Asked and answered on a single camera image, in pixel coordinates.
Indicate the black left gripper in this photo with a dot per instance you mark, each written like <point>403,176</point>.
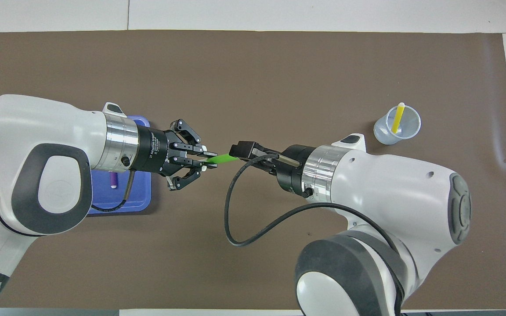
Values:
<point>156,151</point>

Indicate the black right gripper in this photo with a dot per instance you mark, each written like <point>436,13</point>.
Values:
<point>292,169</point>

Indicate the green marker pen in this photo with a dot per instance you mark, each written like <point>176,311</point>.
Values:
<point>224,159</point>

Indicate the purple marker pen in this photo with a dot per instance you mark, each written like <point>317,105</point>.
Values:
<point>113,180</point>

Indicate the yellow marker pen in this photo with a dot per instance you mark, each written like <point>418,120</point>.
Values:
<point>397,119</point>

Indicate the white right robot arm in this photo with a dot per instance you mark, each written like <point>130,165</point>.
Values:
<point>389,188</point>

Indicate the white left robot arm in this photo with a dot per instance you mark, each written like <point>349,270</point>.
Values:
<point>29,127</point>

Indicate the blue plastic tray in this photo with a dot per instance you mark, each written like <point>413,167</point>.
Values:
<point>141,193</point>

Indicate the brown table mat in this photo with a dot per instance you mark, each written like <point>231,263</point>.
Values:
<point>253,66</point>

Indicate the pale translucent plastic cup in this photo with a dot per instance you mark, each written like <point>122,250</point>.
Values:
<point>382,131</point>

